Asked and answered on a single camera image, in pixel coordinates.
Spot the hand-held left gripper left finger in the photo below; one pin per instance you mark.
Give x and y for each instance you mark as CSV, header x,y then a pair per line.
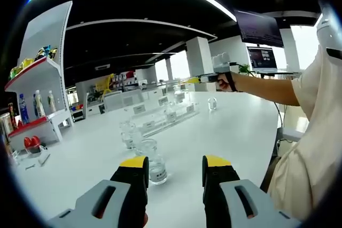
x,y
92,204

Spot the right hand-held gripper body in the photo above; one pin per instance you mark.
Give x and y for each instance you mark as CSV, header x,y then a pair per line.
x,y
221,63

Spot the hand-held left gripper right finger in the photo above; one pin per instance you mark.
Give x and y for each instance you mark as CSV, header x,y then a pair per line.
x,y
251,204

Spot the clear acrylic reagent rack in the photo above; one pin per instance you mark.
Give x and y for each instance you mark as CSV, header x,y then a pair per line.
x,y
148,124

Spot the storage rack with boxes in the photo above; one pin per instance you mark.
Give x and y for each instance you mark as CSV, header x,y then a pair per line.
x,y
125,77

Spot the cream drink bottle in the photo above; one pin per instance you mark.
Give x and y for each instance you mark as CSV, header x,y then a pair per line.
x,y
52,102
41,105

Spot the blue white drink bottle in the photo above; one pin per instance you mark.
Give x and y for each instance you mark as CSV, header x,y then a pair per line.
x,y
34,105

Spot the person's right hand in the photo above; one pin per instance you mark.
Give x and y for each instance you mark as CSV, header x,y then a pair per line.
x,y
223,85

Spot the person's left hand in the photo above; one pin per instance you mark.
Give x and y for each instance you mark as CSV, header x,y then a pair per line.
x,y
146,218

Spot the green potted plant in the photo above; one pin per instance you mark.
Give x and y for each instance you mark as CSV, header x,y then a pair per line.
x,y
244,69

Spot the laptop with lit screen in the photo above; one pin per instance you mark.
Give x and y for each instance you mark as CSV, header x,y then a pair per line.
x,y
262,57

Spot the hanging dark monitor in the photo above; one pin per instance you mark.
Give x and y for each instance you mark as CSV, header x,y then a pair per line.
x,y
259,29

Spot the white brush tool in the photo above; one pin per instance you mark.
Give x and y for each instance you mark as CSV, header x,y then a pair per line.
x,y
44,159

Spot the small metal wrench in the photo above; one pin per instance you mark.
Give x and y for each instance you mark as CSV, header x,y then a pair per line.
x,y
30,166

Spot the white mesh desk screen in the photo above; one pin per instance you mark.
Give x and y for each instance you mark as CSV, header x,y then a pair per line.
x,y
115,101

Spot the red rounded object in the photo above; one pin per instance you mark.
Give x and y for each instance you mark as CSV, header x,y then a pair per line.
x,y
32,142

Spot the person in beige shirt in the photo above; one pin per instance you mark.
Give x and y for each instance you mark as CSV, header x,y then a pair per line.
x,y
315,145

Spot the ceiling air vent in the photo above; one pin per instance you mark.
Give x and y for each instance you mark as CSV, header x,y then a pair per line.
x,y
102,67

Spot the white worn device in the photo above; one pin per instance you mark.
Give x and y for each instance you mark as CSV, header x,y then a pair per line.
x,y
327,33

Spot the red chip can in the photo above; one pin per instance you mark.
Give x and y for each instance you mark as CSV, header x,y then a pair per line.
x,y
12,116

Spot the green snack bag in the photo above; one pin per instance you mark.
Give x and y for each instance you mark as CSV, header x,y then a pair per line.
x,y
15,73

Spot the dark blue snack bag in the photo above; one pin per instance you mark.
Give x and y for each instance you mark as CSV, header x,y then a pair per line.
x,y
45,53

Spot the yellow snack bag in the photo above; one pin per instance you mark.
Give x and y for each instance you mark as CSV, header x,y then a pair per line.
x,y
27,63

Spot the white display shelf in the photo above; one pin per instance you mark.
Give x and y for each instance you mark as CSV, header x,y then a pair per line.
x,y
42,27

